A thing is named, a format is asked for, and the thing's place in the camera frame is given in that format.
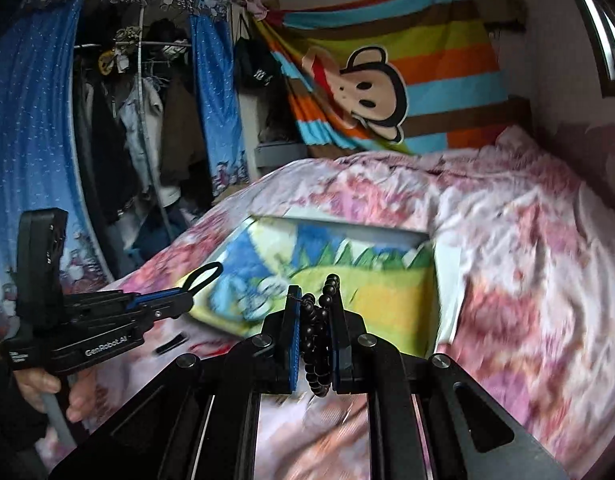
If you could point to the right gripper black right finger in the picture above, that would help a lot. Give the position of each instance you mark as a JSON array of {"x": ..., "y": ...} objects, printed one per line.
[{"x": 349, "y": 369}]

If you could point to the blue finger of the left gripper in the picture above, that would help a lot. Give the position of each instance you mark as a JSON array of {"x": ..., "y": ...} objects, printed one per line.
[{"x": 143, "y": 300}]

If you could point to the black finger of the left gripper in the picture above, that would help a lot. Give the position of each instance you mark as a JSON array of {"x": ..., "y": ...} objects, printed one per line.
[{"x": 168, "y": 308}]

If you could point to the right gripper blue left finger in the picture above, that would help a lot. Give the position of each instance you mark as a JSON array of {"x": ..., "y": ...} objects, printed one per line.
[{"x": 282, "y": 359}]

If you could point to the person's left hand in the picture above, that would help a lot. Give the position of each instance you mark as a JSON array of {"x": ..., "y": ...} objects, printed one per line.
[{"x": 42, "y": 389}]

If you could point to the hanging clothes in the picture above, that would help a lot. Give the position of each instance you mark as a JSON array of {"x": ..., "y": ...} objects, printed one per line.
[{"x": 139, "y": 140}]

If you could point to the grey shelf box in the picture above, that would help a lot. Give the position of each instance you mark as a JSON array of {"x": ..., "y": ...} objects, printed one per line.
[{"x": 278, "y": 154}]

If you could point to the pink floral bed quilt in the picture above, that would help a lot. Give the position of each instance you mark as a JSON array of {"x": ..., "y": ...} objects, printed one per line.
[{"x": 525, "y": 245}]

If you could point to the blue fabric wardrobe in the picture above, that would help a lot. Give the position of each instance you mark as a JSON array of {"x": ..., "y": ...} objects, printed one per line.
[{"x": 38, "y": 159}]

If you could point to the striped monkey blanket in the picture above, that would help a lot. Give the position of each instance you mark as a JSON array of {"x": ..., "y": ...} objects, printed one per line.
[{"x": 411, "y": 76}]

